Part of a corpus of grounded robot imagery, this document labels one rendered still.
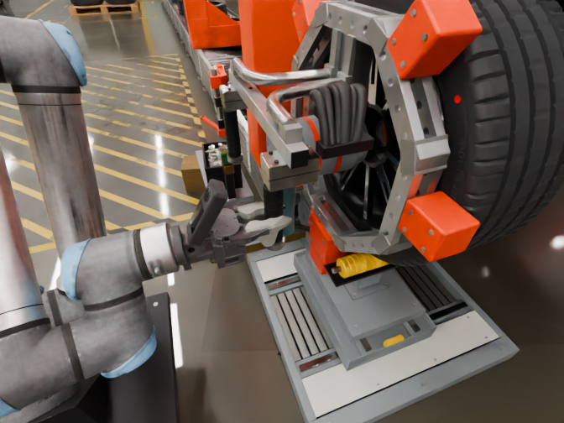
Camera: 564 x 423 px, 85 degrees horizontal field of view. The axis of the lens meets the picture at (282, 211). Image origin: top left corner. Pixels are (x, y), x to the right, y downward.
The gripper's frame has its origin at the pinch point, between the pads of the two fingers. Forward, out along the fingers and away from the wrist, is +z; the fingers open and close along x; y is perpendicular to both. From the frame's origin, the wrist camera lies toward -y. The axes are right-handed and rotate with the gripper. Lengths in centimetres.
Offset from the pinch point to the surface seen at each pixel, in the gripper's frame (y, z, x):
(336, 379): 75, 17, 9
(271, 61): -9, 18, -60
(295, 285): 76, 18, -32
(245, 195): 38, 4, -54
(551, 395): 83, 89, 38
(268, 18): -21, 17, -60
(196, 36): 21, 17, -252
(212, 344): 83, -21, -22
